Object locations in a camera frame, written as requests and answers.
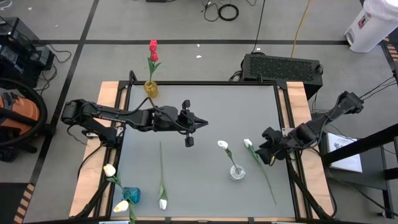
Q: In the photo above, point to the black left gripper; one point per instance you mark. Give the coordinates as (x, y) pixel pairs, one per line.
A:
(183, 121)

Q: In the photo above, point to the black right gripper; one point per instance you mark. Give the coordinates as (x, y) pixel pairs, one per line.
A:
(283, 143)

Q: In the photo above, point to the white artificial tulip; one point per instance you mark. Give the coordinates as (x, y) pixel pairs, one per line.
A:
(247, 143)
(163, 204)
(222, 144)

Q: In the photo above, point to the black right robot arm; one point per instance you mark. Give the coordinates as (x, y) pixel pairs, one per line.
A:
(323, 123)

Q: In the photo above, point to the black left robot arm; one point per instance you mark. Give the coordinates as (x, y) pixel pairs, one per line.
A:
(124, 116)

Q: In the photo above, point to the clear glass vase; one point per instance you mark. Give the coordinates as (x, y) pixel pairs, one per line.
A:
(237, 174)

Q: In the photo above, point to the yellow glass vase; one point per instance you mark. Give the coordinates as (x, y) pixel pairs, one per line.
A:
(151, 89)

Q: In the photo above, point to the blue glass vase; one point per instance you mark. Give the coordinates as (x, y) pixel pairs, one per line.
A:
(132, 195)

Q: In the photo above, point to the grey table mat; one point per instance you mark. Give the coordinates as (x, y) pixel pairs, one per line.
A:
(217, 102)

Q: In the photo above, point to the white printed paper sheet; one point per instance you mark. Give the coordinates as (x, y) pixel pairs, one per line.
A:
(345, 155)

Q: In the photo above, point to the black perforated computer case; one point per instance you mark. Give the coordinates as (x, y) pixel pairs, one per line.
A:
(286, 63)

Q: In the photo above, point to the black metal stand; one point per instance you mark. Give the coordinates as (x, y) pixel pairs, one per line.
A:
(367, 141)

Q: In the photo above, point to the black orange striped floor mat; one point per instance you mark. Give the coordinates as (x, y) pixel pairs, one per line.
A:
(9, 202)
(392, 51)

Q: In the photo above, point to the white bin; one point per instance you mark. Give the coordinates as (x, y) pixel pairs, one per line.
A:
(373, 25)

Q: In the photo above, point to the orange black vacuum cleaner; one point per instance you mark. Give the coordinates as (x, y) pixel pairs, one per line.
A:
(21, 112)

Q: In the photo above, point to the black equipment stack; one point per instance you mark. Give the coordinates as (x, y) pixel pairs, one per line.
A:
(18, 53)

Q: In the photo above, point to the black metal table frame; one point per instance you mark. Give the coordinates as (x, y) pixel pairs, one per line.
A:
(186, 83)

